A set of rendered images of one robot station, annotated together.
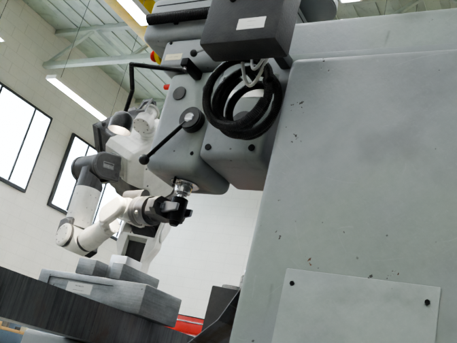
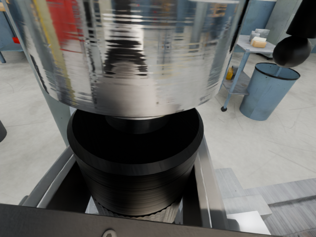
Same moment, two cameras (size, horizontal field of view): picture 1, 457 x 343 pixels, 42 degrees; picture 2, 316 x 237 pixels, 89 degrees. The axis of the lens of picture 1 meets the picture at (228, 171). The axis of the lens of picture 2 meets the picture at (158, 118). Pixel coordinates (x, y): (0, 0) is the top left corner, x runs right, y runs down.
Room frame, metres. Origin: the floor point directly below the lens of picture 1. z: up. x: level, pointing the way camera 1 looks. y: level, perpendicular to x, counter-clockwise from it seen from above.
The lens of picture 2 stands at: (1.66, 0.15, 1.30)
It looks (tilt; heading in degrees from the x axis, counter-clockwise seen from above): 39 degrees down; 225
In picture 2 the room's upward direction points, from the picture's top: 5 degrees clockwise
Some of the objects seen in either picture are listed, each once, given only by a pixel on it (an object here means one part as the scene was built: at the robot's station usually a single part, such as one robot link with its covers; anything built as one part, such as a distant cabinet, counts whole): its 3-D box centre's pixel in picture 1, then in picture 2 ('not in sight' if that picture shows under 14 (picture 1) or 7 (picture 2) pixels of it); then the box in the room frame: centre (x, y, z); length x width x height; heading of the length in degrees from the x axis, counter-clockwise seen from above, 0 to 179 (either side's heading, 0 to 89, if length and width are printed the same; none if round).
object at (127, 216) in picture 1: (136, 208); not in sight; (1.79, 0.25, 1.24); 0.11 x 0.11 x 0.11; 43
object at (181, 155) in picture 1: (199, 133); not in sight; (1.63, 0.11, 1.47); 0.21 x 0.19 x 0.32; 148
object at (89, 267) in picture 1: (105, 274); not in sight; (1.54, 0.24, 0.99); 0.15 x 0.06 x 0.04; 146
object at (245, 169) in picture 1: (256, 133); not in sight; (1.53, -0.05, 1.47); 0.24 x 0.19 x 0.26; 148
